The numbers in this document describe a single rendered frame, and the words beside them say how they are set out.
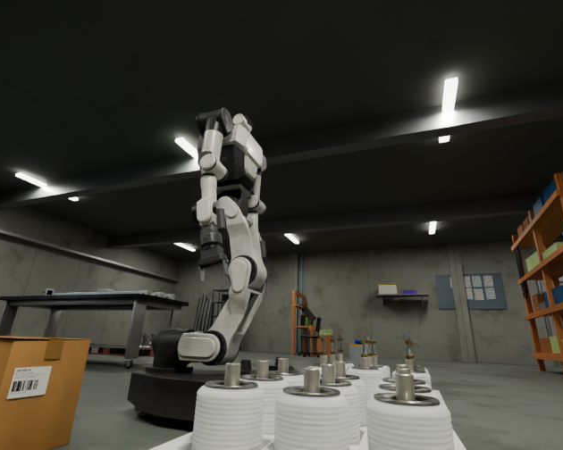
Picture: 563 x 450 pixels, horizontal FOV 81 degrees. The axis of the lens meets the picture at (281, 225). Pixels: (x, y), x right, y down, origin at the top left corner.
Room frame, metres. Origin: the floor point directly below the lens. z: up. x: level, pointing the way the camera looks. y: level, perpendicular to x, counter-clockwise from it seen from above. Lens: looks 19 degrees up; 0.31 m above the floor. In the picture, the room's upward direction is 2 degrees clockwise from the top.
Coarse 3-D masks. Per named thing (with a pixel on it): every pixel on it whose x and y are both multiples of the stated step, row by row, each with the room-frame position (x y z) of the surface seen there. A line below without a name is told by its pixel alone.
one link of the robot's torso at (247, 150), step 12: (240, 132) 1.43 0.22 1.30; (228, 144) 1.44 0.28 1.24; (240, 144) 1.42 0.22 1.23; (252, 144) 1.49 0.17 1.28; (228, 156) 1.45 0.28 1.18; (240, 156) 1.45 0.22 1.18; (252, 156) 1.50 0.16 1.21; (228, 168) 1.46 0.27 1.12; (240, 168) 1.46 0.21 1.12; (252, 168) 1.53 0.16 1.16; (228, 180) 1.52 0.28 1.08; (240, 180) 1.51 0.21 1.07; (252, 180) 1.57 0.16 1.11
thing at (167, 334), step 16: (160, 336) 1.61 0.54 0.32; (176, 336) 1.58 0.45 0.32; (160, 352) 1.59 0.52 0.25; (176, 352) 1.56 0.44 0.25; (160, 368) 1.56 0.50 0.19; (176, 368) 1.58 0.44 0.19; (192, 368) 1.69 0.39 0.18; (240, 368) 1.31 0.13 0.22; (272, 368) 1.60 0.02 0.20; (144, 384) 1.47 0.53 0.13; (160, 384) 1.40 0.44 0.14; (176, 384) 1.37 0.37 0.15; (192, 384) 1.34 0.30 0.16; (128, 400) 1.55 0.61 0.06; (144, 400) 1.46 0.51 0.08; (160, 400) 1.39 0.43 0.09; (176, 400) 1.37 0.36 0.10; (192, 400) 1.34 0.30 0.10; (160, 416) 1.39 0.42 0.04; (176, 416) 1.36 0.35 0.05; (192, 416) 1.34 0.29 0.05
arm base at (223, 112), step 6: (222, 108) 1.30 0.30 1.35; (198, 114) 1.35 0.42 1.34; (222, 114) 1.30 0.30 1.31; (228, 114) 1.35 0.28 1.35; (222, 120) 1.31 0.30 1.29; (228, 120) 1.35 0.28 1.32; (198, 126) 1.37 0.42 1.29; (222, 126) 1.34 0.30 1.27; (228, 126) 1.36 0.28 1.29; (204, 132) 1.39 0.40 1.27; (228, 132) 1.37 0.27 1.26
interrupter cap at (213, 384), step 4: (212, 380) 0.54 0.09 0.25; (216, 380) 0.55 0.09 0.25; (220, 380) 0.55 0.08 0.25; (240, 380) 0.56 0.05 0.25; (244, 380) 0.56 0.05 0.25; (208, 384) 0.51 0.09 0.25; (212, 384) 0.50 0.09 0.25; (216, 384) 0.51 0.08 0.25; (220, 384) 0.53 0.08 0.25; (240, 384) 0.54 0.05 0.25; (244, 384) 0.54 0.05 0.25; (248, 384) 0.53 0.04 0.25; (252, 384) 0.53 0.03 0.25; (256, 384) 0.52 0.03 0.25; (220, 388) 0.49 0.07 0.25; (224, 388) 0.49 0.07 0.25; (228, 388) 0.49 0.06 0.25; (232, 388) 0.49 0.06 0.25; (236, 388) 0.49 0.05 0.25; (240, 388) 0.49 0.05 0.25; (244, 388) 0.50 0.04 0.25; (248, 388) 0.50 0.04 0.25
